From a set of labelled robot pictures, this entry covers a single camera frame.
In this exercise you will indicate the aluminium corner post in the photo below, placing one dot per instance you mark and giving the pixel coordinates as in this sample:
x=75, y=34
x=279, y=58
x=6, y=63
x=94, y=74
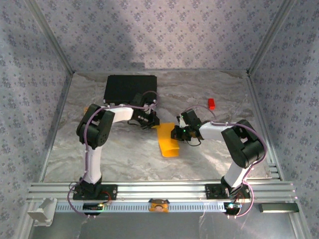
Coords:
x=270, y=37
x=51, y=37

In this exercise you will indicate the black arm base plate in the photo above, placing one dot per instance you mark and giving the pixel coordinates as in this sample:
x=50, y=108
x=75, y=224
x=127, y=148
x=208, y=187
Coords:
x=109, y=193
x=211, y=191

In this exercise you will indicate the cartoon figure sticker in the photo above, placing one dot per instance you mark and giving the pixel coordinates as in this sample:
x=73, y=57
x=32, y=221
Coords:
x=159, y=206

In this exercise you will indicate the black hard case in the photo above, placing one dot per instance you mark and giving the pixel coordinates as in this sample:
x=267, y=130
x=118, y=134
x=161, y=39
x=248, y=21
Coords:
x=129, y=87

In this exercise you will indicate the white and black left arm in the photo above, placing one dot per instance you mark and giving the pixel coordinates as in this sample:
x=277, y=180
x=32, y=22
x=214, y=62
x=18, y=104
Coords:
x=93, y=161

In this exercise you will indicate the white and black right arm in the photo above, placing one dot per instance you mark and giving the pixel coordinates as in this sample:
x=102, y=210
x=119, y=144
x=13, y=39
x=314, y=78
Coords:
x=235, y=174

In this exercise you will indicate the orange cloth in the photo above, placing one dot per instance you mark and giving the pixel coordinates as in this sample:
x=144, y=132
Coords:
x=167, y=139

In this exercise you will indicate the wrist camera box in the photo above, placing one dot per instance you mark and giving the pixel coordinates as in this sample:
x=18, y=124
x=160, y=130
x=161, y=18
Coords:
x=138, y=100
x=190, y=117

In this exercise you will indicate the small lit circuit board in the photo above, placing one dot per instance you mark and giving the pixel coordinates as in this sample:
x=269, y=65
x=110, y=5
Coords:
x=231, y=207
x=92, y=206

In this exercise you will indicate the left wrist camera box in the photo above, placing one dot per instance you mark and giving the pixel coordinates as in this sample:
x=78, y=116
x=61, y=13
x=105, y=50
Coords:
x=138, y=100

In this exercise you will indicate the wide aluminium mounting rail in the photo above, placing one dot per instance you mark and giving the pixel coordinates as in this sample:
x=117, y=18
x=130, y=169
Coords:
x=162, y=190

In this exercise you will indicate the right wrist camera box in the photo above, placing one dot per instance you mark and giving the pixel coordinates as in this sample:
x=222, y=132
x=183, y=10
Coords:
x=190, y=117

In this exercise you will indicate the red rectangular block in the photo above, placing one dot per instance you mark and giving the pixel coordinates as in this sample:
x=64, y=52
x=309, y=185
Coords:
x=211, y=104

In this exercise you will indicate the aluminium side rail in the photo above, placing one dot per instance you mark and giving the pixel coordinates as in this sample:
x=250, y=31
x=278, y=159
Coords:
x=57, y=124
x=261, y=124

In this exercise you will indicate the white plastic bracket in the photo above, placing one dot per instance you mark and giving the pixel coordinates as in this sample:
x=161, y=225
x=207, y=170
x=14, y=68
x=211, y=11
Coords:
x=42, y=211

